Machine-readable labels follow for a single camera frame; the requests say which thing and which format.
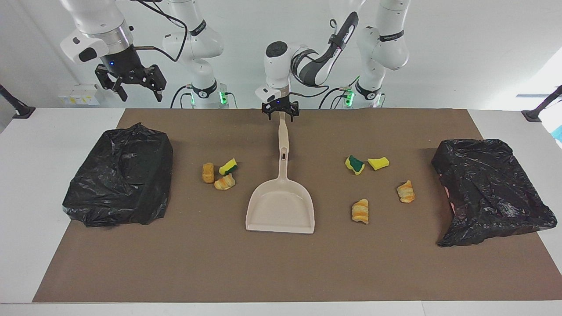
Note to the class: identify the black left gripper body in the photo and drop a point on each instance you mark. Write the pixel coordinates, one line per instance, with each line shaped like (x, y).
(280, 105)

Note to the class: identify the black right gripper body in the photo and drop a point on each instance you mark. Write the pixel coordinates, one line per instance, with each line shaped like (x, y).
(126, 66)

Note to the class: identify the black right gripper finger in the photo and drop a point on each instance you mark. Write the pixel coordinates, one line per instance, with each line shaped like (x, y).
(107, 81)
(159, 82)

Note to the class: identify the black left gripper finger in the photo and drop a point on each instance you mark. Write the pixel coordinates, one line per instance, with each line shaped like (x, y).
(294, 112)
(268, 112)

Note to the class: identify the beige brush with black bristles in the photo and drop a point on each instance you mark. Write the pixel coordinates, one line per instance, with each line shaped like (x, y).
(284, 136)

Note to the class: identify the yellow green sponge piece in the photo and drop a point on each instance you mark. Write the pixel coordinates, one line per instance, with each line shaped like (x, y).
(354, 164)
(227, 166)

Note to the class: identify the toy croissant pastry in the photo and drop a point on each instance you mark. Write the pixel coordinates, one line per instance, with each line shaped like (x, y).
(406, 192)
(361, 211)
(225, 182)

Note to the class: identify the brown toy bread roll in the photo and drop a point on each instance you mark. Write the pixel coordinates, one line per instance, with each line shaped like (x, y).
(208, 173)

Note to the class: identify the beige plastic dustpan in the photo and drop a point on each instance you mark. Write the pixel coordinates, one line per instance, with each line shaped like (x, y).
(281, 206)

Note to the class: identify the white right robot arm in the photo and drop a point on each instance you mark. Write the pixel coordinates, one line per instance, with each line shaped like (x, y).
(193, 44)

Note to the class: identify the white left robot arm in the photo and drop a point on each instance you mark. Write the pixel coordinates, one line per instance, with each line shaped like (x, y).
(382, 48)

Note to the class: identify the black bag-lined trash bin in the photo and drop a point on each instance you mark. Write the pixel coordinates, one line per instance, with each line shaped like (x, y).
(114, 184)

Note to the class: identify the black bag-lined pink bin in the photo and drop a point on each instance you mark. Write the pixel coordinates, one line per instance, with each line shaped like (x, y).
(487, 193)

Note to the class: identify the green-lit right base box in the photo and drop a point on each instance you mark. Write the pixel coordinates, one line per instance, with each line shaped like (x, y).
(223, 95)

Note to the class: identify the green-lit base box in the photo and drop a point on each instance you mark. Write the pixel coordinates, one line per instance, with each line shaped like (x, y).
(223, 95)
(349, 97)

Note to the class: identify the green-lit left base box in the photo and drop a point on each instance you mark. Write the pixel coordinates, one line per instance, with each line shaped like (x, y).
(349, 97)

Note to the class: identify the brown table mat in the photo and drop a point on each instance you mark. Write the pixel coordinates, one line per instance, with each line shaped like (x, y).
(281, 272)

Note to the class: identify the blue object at edge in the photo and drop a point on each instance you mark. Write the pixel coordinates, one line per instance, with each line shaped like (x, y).
(559, 133)

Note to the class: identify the white wall power box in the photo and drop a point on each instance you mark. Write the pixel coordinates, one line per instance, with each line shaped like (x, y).
(79, 94)

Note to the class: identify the black camera stand clamp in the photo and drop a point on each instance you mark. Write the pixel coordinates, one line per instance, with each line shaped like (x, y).
(19, 109)
(533, 115)

